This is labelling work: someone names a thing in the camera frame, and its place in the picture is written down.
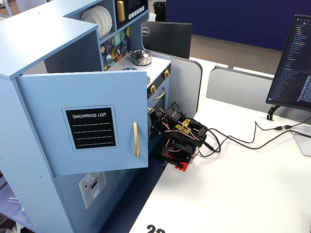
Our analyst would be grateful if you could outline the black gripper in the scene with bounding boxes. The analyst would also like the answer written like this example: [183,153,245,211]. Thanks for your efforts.
[149,112,171,141]

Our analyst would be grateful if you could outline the toy microwave with gold handle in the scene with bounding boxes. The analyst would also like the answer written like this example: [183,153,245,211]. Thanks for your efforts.
[114,0,149,30]

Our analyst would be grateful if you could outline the grey low desk divider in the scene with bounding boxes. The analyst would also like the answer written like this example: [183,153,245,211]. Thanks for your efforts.
[206,66,311,119]

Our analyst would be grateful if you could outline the toy metal spatula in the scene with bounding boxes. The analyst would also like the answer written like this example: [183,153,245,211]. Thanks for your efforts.
[105,40,114,66]

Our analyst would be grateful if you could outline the toy metal ladle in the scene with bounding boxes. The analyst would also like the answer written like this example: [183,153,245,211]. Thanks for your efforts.
[113,36,121,57]

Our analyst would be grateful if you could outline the steel toy pot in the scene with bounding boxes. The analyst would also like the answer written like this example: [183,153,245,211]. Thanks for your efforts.
[132,57,153,67]

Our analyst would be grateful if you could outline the light blue toy kitchen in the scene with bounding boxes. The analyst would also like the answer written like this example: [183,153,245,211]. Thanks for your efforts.
[0,0,172,233]

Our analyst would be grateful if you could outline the gold oven door handle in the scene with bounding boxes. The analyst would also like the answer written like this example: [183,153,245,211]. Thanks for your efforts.
[153,86,167,101]

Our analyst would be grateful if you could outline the black cable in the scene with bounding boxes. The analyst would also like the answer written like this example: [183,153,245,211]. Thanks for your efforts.
[205,126,311,151]
[203,120,311,158]

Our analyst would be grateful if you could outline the monitor showing code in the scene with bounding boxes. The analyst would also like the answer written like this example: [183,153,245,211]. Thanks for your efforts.
[265,14,311,109]

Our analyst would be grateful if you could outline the colourful backsplash sticker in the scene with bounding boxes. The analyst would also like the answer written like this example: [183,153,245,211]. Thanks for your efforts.
[100,26,131,71]

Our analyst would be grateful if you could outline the white toy plate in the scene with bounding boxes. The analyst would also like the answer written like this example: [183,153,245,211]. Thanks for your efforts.
[86,7,109,37]
[93,5,113,34]
[80,9,104,39]

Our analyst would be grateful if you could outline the dark blue office partition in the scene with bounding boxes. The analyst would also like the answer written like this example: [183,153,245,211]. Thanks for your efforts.
[165,0,311,52]

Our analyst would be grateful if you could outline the light blue cabinet door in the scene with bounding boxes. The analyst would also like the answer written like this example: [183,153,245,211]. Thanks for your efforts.
[15,70,149,177]

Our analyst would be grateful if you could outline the grey flat device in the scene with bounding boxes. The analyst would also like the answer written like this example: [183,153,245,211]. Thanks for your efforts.
[291,125,311,157]

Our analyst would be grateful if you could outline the straight gold door handle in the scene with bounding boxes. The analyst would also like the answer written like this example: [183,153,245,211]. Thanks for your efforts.
[132,121,140,158]

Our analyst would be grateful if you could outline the black trash bin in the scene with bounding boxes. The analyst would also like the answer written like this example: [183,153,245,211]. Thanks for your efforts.
[153,1,167,22]

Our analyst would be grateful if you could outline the black Dell monitor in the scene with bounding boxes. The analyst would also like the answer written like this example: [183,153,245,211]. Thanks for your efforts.
[141,21,193,60]

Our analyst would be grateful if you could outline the red and black arm base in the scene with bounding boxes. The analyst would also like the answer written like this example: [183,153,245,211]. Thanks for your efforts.
[155,148,198,172]

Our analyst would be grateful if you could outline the gold microwave handle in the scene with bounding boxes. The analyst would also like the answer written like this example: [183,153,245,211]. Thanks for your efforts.
[116,0,126,23]

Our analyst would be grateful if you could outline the grey rounded desk divider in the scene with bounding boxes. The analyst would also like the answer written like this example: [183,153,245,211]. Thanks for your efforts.
[155,52,203,117]

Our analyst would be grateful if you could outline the black shopping list sticker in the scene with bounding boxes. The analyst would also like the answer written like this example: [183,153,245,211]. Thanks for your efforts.
[61,104,120,152]

